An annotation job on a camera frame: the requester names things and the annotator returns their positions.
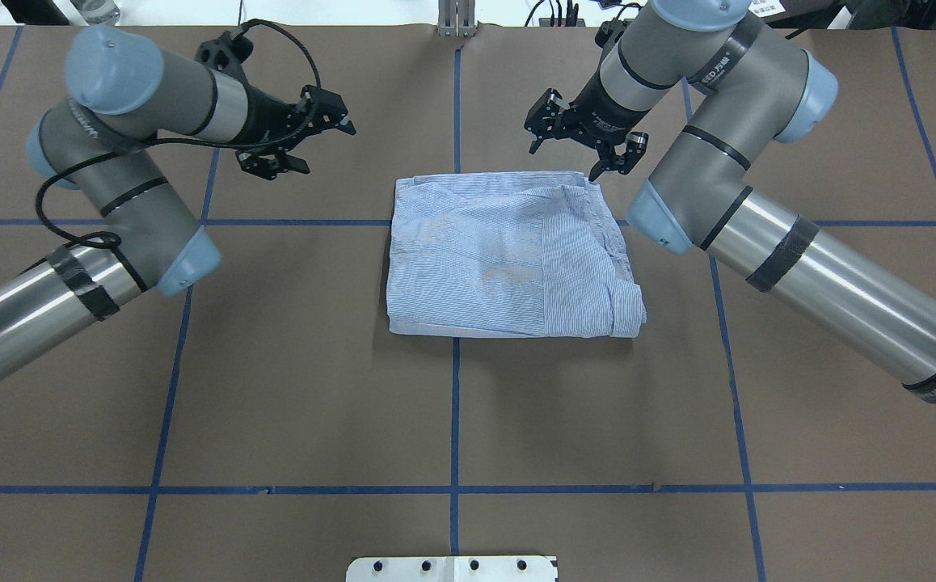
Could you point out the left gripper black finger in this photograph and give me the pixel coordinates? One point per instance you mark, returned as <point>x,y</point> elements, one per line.
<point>321,110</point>
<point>269,166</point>

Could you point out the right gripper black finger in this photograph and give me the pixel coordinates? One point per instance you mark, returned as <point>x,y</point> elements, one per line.
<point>545,119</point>
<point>610,161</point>

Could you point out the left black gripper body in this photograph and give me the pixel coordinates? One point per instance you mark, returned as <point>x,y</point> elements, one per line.
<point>264,121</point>

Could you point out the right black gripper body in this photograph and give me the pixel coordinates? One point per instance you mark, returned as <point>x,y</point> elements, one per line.
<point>595,118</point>

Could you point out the light blue striped shirt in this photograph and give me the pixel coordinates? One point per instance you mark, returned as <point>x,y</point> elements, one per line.
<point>521,254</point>

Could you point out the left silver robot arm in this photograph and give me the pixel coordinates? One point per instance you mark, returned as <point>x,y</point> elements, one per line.
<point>124,228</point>

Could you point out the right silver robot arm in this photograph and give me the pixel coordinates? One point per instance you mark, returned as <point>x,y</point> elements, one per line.
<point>758,89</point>

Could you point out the clear black-capped bottle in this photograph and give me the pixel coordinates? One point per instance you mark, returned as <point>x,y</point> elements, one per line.
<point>98,12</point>

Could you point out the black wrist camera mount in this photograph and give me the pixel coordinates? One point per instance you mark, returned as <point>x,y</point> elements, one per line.
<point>226,54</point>
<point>609,32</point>

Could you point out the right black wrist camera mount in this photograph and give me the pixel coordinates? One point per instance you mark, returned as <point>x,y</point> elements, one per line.
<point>609,32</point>

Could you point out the aluminium frame post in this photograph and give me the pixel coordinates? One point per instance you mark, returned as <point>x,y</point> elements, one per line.
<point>456,18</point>

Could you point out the white camera stand pillar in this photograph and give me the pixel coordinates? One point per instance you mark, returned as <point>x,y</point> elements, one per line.
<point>454,568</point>

